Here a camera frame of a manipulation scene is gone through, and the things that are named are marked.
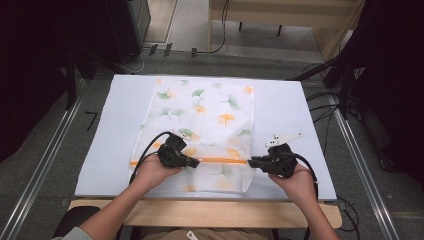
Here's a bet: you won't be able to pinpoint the metal floor rail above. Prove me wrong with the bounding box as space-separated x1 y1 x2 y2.
327 94 402 240
0 78 88 240

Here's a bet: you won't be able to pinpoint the black curtain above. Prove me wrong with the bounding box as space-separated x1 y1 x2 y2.
343 0 424 185
0 0 73 164

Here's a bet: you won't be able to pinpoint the person's beige trousers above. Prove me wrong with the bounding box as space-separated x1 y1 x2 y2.
141 227 278 240

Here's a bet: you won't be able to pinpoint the black hanging cable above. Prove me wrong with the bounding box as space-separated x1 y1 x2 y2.
191 0 231 58

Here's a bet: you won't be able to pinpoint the person's left hand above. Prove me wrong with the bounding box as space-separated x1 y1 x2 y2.
135 153 183 195

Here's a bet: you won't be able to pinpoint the light wooden table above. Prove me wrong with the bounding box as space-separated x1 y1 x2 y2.
67 198 344 230

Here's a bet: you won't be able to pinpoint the black metal stand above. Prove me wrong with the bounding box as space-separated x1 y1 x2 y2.
64 49 80 112
289 58 357 120

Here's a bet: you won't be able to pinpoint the white floor cable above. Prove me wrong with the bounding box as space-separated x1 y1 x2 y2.
117 46 152 75

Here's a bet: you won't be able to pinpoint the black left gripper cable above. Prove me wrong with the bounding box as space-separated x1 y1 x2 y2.
128 131 175 185

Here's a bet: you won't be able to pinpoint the dark cabinet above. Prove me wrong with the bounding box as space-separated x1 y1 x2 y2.
71 0 152 66

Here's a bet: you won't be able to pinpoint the light wooden bench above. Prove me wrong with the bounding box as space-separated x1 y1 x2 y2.
207 0 365 62

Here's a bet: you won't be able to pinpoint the person's grey sleeve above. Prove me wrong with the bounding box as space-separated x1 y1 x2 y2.
52 226 95 240

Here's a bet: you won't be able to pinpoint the white board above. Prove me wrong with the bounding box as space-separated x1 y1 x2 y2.
74 73 338 202

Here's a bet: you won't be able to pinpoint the black floor cables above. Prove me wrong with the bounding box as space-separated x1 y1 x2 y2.
301 62 363 155

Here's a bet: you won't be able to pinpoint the person's right hand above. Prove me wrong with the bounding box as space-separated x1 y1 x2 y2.
268 163 318 205

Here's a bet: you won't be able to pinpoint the black chair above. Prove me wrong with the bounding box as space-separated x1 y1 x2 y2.
52 205 102 240

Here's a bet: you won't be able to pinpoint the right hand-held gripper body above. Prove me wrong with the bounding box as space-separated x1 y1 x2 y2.
262 132 304 179

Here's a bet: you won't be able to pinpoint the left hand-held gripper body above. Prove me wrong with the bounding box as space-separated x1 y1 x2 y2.
156 129 192 169

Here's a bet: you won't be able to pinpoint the white leaf-print mesh laundry bag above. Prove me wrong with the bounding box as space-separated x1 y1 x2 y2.
128 77 256 195

